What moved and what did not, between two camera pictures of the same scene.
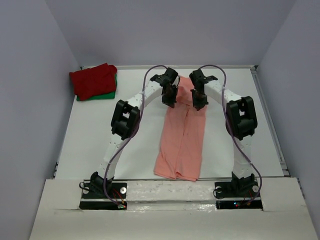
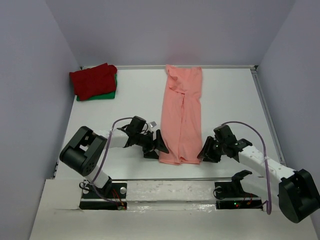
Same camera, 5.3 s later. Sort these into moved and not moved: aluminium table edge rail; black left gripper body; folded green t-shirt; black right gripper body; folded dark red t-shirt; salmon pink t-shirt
Moved: black left gripper body; salmon pink t-shirt; black right gripper body
Not moved: folded dark red t-shirt; folded green t-shirt; aluminium table edge rail
